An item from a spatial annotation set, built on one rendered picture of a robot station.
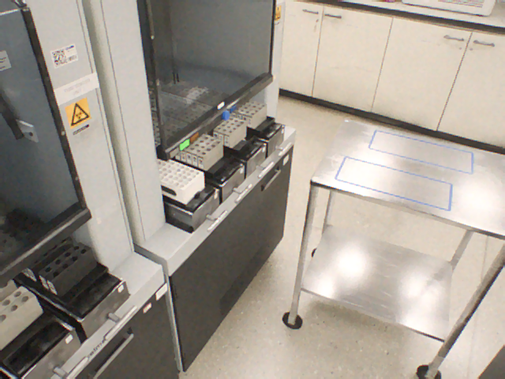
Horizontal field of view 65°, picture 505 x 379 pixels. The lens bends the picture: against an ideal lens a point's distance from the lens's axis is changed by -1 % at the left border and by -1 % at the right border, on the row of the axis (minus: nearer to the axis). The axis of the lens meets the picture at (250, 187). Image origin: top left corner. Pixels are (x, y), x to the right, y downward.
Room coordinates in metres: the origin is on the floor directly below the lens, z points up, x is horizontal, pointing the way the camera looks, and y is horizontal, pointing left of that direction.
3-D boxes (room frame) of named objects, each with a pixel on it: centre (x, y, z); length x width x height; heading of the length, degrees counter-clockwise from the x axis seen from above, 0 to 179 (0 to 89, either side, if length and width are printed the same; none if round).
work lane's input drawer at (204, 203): (1.05, 0.41, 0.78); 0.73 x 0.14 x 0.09; 62
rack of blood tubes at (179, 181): (0.98, 0.29, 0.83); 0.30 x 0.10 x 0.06; 61
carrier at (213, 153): (1.07, 0.13, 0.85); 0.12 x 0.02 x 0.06; 152
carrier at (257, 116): (1.34, -0.02, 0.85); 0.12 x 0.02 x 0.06; 151
